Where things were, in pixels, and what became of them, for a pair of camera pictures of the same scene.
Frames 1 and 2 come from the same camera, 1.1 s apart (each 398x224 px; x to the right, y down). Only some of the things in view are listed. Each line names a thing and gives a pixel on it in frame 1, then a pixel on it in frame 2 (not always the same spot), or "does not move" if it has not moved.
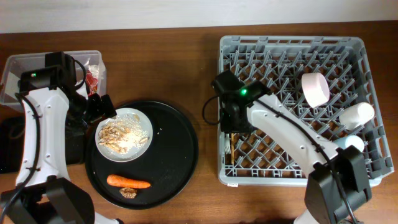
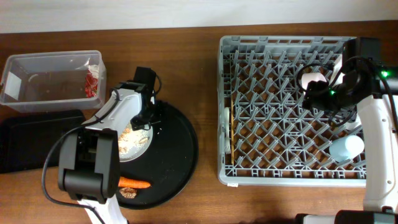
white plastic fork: x=227 y=144 does not move
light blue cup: x=351 y=140 does not move
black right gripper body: x=227 y=121 → x=324 y=98
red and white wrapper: x=92 y=77 does not move
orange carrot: x=119 y=181 does not move
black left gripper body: x=96 y=111 → x=148 y=116
